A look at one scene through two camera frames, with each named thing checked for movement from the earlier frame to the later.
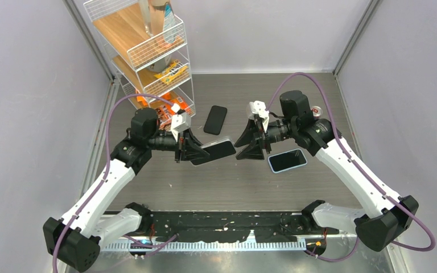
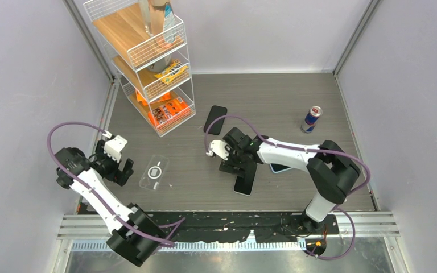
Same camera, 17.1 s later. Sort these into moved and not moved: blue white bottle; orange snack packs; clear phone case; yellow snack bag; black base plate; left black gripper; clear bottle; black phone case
Moved: left black gripper; clear phone case
Not moved: blue white bottle; clear bottle; black base plate; black phone case; orange snack packs; yellow snack bag
